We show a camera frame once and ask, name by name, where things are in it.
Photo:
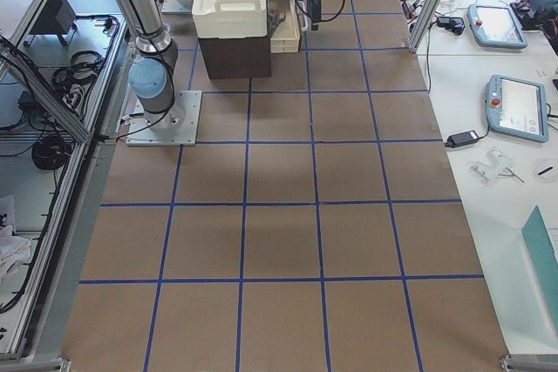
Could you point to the clear plastic parts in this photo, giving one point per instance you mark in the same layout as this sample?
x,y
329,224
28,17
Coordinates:
x,y
499,166

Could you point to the aluminium frame rail left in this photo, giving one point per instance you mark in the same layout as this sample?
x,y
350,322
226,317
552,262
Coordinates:
x,y
52,102

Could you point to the light wooden drawer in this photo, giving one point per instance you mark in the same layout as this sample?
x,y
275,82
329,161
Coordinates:
x,y
287,37

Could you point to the lower teach pendant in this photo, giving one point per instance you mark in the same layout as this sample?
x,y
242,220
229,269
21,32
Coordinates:
x,y
517,108

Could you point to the small black power brick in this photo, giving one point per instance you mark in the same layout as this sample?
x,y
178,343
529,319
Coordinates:
x,y
455,25

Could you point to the aluminium frame post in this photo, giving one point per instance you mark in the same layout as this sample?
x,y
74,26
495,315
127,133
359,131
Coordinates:
x,y
429,2

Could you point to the white cloth on floor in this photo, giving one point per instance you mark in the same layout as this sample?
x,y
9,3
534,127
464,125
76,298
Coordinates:
x,y
16,251

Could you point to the dark brown wooden cabinet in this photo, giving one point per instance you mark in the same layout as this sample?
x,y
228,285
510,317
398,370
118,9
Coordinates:
x,y
230,58

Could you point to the teach pendant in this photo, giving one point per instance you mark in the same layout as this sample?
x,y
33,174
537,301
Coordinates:
x,y
495,26
517,108

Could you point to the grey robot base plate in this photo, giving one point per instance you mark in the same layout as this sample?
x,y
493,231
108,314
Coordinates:
x,y
178,127

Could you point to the black power adapter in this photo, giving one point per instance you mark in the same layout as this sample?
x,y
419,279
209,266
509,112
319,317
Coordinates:
x,y
460,139

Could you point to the orange handled scissors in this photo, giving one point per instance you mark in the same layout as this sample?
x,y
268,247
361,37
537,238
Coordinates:
x,y
275,18

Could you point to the teal notebook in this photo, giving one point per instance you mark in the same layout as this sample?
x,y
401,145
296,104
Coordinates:
x,y
542,253

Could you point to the upper teach pendant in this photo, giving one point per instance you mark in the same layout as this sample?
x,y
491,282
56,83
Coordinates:
x,y
495,26

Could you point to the white plastic bin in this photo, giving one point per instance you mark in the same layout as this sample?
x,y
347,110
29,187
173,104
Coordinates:
x,y
230,18

